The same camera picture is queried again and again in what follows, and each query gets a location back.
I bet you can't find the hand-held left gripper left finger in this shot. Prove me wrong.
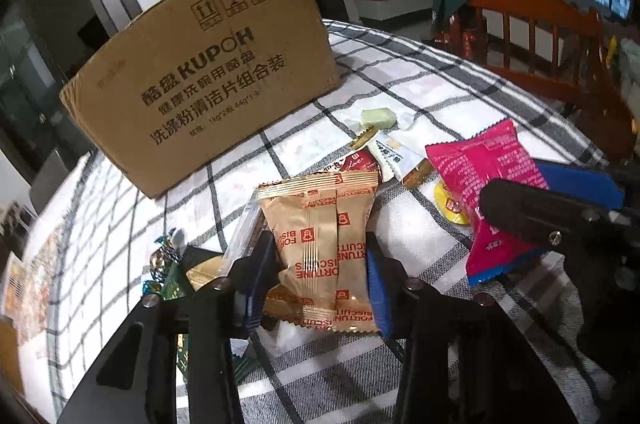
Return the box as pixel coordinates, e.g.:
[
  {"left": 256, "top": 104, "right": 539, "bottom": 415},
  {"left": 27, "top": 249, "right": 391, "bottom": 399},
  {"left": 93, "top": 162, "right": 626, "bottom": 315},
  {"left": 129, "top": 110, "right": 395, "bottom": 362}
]
[{"left": 57, "top": 229, "right": 281, "bottom": 424}]

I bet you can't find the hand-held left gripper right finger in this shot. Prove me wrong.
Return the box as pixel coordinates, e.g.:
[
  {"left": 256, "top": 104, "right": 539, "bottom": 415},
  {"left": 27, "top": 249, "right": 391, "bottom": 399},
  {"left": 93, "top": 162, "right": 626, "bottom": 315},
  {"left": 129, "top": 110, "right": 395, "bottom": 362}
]
[{"left": 366, "top": 231, "right": 581, "bottom": 424}]

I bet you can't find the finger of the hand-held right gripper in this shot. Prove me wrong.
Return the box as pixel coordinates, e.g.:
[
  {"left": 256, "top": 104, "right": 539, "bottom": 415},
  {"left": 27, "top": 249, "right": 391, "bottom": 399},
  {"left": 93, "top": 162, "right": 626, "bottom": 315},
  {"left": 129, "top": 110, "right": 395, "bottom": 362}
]
[
  {"left": 531, "top": 158, "right": 640, "bottom": 217},
  {"left": 479, "top": 178, "right": 618, "bottom": 251}
]

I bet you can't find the gold biscuit packet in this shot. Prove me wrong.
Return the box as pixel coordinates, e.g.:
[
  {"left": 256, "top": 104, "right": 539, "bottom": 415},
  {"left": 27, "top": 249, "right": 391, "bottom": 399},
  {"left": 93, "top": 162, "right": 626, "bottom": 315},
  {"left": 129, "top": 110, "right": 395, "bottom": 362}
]
[{"left": 256, "top": 170, "right": 381, "bottom": 335}]

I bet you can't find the pink snack packet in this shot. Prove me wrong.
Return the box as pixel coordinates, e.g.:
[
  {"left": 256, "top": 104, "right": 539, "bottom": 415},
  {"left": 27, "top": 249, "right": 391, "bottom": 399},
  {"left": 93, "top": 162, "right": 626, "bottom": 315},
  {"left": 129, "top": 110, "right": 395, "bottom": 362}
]
[{"left": 425, "top": 119, "right": 556, "bottom": 287}]

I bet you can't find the green snack packet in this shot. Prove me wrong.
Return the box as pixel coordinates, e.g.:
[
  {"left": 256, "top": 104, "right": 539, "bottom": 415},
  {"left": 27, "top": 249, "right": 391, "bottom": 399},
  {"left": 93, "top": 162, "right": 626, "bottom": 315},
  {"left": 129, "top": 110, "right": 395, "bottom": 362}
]
[{"left": 162, "top": 261, "right": 196, "bottom": 305}]

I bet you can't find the large cardboard box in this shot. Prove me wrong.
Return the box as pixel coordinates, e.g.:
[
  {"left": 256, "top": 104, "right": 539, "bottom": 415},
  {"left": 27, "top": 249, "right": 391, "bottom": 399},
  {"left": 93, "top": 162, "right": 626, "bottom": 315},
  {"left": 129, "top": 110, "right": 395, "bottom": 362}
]
[{"left": 59, "top": 0, "right": 342, "bottom": 199}]

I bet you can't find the small gold packet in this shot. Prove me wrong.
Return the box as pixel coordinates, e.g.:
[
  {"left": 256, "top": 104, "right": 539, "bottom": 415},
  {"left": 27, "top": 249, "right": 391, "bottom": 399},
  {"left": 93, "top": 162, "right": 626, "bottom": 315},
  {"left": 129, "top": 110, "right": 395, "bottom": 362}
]
[{"left": 185, "top": 254, "right": 226, "bottom": 292}]

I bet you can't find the clear plastic packet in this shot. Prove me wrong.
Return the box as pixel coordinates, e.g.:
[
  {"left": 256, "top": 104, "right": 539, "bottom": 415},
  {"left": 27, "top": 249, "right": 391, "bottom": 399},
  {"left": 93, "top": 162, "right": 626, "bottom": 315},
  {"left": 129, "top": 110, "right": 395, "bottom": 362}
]
[{"left": 222, "top": 209, "right": 266, "bottom": 265}]

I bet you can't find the foil wrapped candy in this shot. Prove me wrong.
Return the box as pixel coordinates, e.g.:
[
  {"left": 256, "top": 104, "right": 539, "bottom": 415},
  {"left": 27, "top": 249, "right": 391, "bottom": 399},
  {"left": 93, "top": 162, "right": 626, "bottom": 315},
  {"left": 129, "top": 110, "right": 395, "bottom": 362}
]
[{"left": 147, "top": 226, "right": 186, "bottom": 279}]

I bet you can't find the red chocolate packet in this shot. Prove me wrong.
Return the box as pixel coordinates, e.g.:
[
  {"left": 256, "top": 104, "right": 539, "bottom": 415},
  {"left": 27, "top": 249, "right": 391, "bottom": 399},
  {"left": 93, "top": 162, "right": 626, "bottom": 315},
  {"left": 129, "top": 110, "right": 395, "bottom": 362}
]
[{"left": 327, "top": 149, "right": 383, "bottom": 179}]

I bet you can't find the white snack packet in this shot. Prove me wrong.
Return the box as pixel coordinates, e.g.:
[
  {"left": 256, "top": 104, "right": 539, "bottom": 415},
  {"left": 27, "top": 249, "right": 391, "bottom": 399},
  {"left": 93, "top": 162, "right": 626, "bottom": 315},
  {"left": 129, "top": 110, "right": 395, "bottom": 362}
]
[{"left": 367, "top": 131, "right": 436, "bottom": 189}]

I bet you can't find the wooden chair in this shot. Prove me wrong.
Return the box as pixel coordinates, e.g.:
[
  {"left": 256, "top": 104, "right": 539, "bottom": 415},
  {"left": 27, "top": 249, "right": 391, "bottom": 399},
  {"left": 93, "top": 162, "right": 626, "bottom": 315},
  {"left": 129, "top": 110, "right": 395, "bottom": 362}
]
[{"left": 450, "top": 0, "right": 636, "bottom": 165}]

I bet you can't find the checked tablecloth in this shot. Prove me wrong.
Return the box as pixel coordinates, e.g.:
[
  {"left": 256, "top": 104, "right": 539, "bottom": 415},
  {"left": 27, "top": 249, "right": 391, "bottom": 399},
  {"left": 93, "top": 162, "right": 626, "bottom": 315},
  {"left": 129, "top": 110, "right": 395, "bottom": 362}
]
[{"left": 65, "top": 18, "right": 621, "bottom": 424}]

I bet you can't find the green wrapped candy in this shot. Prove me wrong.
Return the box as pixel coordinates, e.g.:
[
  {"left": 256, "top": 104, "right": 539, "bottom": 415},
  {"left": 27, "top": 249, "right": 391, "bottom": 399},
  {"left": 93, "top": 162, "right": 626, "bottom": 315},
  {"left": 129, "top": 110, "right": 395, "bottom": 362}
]
[{"left": 345, "top": 106, "right": 416, "bottom": 132}]

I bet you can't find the red shiny bag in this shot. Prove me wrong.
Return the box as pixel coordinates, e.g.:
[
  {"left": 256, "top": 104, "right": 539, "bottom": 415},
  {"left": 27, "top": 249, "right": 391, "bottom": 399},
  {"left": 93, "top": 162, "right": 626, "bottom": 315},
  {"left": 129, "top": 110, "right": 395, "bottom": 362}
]
[{"left": 435, "top": 11, "right": 483, "bottom": 64}]

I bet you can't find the floral table mat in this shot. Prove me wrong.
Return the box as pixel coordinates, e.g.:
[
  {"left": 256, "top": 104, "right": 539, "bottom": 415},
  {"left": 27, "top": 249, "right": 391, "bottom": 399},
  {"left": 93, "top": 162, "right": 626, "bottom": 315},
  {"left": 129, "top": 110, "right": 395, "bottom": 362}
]
[{"left": 0, "top": 224, "right": 68, "bottom": 340}]

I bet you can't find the white low cabinet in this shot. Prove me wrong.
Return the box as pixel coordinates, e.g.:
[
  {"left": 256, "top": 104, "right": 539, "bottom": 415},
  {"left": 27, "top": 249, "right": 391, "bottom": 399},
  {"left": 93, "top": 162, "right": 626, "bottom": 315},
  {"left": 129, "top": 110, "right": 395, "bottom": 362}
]
[{"left": 352, "top": 0, "right": 436, "bottom": 22}]

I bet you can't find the dark glass sliding door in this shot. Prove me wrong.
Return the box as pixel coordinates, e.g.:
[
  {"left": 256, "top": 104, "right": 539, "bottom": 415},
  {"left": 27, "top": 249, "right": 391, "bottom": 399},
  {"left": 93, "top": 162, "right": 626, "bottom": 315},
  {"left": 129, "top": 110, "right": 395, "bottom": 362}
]
[{"left": 0, "top": 0, "right": 116, "bottom": 185}]

